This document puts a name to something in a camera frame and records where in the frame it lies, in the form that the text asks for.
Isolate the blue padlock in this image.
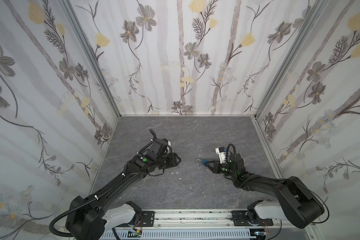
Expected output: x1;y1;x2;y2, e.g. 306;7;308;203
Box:
196;159;207;168

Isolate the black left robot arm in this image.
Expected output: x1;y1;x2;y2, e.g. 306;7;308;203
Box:
65;138;181;240

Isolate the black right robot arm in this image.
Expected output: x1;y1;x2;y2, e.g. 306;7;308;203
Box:
202;153;328;229

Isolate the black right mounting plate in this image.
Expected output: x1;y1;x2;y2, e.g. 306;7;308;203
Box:
231;211;250;227

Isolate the black mounting plate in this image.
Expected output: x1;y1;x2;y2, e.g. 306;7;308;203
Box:
138;211;155;228
231;211;250;227

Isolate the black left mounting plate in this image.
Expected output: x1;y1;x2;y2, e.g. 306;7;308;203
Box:
138;211;155;228

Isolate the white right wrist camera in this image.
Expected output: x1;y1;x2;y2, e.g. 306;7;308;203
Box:
215;147;227;164

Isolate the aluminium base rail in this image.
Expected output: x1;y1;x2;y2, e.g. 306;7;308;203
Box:
101;208;313;232

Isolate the white slotted cable duct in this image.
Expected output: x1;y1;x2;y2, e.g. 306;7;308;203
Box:
101;229;256;240

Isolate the black corrugated cable hose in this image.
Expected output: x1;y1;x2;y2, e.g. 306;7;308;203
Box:
48;176;124;238

